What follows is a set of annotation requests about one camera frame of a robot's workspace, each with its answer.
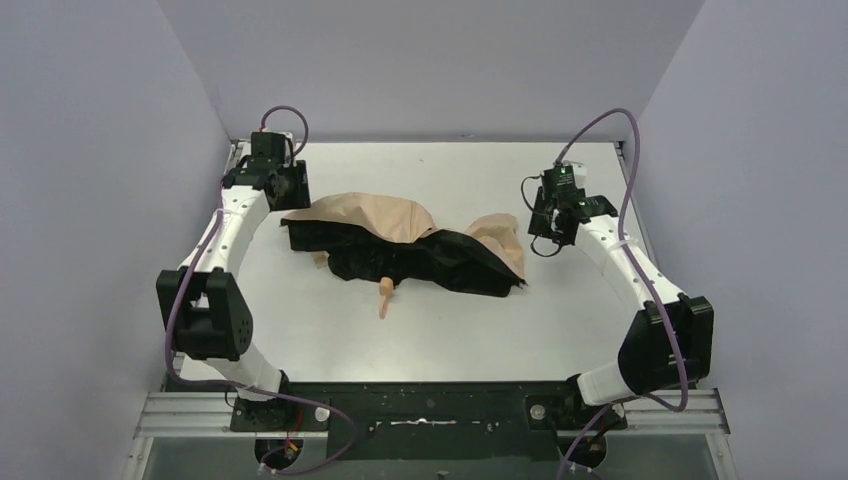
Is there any beige folding umbrella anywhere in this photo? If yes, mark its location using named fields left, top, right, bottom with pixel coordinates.
left=280, top=192, right=527, bottom=316

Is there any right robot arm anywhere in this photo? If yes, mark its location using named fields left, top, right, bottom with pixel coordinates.
left=528, top=163, right=715, bottom=406

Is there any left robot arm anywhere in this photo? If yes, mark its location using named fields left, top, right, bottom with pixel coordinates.
left=155, top=131, right=310, bottom=402

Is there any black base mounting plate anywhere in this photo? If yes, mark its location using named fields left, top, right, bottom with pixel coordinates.
left=229, top=380, right=626, bottom=461

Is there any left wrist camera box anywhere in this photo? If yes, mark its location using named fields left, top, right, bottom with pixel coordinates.
left=252, top=131, right=293, bottom=160

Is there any aluminium frame rail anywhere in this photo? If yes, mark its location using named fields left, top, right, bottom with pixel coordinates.
left=123, top=382, right=737, bottom=479

